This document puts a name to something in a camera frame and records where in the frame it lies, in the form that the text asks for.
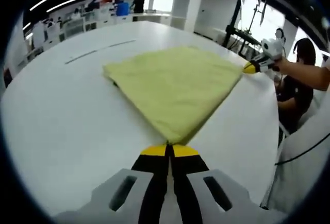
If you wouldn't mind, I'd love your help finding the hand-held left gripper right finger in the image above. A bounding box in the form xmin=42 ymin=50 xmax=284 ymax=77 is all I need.
xmin=171 ymin=144 xmax=287 ymax=224

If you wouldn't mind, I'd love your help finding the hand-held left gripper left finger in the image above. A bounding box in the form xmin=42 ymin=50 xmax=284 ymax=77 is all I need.
xmin=55 ymin=143 xmax=170 ymax=224

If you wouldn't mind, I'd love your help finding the yellow blue grey garment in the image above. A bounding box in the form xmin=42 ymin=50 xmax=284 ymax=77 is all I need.
xmin=102 ymin=45 xmax=245 ymax=145

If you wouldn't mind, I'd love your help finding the person's right hand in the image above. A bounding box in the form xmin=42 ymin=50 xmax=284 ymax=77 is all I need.
xmin=275 ymin=56 xmax=290 ymax=74

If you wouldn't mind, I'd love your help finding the person's white printed shirt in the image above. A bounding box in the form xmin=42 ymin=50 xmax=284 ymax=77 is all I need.
xmin=265 ymin=61 xmax=330 ymax=212

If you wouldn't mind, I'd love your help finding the white square pillar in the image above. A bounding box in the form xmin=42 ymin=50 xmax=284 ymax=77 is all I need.
xmin=170 ymin=0 xmax=205 ymax=33

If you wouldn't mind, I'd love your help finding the white long counter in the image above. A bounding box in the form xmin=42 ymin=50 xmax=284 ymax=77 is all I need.
xmin=133 ymin=12 xmax=172 ymax=25

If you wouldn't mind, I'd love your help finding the blue bin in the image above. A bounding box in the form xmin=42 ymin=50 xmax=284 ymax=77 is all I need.
xmin=115 ymin=1 xmax=129 ymax=17

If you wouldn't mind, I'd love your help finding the row of white lab cabinets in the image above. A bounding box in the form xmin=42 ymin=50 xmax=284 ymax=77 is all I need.
xmin=23 ymin=5 xmax=135 ymax=55

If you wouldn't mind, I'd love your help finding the black camera stand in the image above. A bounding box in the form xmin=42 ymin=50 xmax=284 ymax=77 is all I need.
xmin=223 ymin=0 xmax=260 ymax=51

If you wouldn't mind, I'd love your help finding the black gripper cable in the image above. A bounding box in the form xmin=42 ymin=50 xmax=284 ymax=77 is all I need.
xmin=274 ymin=131 xmax=330 ymax=166

